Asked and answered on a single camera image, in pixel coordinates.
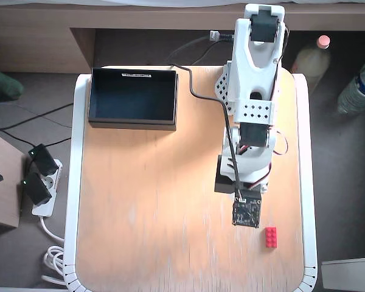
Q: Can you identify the brown wooden bed frame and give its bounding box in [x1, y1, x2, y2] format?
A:
[0, 4, 365, 74]

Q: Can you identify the black rectangular box bin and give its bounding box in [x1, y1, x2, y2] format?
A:
[87, 67, 179, 131]

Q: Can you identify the white coiled power cord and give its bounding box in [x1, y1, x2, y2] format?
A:
[40, 215, 68, 287]

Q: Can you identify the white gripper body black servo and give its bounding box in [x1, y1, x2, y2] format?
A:
[214, 155, 269, 196]

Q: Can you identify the clear water bottle blue label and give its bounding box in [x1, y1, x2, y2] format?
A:
[336, 59, 365, 116]

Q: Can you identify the red lego block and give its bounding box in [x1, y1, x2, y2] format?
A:
[264, 226, 279, 249]

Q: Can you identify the yellow juice bottle pink cap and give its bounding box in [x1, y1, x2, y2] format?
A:
[291, 35, 332, 92]

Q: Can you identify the grey box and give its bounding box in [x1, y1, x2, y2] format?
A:
[321, 257, 365, 292]

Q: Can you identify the dark green fabric object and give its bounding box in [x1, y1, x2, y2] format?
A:
[0, 69, 25, 103]

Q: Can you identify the black power cable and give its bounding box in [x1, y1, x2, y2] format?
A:
[196, 36, 235, 64]

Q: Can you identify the black camera cable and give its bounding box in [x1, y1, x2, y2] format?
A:
[169, 63, 243, 201]

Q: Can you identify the black power adapter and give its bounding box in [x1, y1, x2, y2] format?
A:
[28, 144, 58, 176]
[20, 172, 52, 206]

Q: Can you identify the black floor cable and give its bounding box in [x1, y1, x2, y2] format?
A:
[45, 136, 73, 148]
[0, 102, 74, 132]

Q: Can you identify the white power strip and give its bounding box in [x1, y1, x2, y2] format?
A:
[32, 158, 63, 217]

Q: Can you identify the grey usb cable with connector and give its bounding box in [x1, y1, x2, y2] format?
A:
[166, 29, 235, 65]

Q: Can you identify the brown cardboard box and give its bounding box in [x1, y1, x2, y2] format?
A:
[0, 130, 27, 229]

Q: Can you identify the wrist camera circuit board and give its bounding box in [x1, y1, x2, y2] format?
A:
[232, 189, 262, 229]

